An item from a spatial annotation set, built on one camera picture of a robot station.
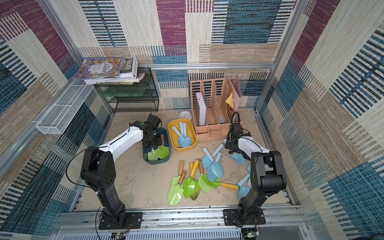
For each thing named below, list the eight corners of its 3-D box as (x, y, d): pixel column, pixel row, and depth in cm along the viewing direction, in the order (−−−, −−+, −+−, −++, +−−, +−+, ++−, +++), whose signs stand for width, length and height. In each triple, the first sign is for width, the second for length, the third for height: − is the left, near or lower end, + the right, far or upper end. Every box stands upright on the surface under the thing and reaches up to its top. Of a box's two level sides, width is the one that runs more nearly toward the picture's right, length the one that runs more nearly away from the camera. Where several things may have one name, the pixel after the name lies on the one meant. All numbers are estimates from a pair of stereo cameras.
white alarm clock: (178, 118, 117) (177, 116, 115) (180, 112, 121) (180, 109, 119) (191, 120, 116) (191, 118, 114) (193, 113, 120) (193, 111, 118)
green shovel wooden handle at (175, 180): (171, 184, 86) (170, 183, 84) (180, 161, 95) (180, 159, 93) (177, 186, 85) (176, 185, 83) (186, 163, 94) (185, 161, 92)
